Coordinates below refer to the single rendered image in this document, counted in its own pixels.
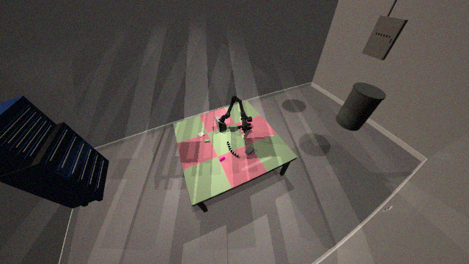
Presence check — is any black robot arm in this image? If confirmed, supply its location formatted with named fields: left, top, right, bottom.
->
left=219, top=95, right=252, bottom=126

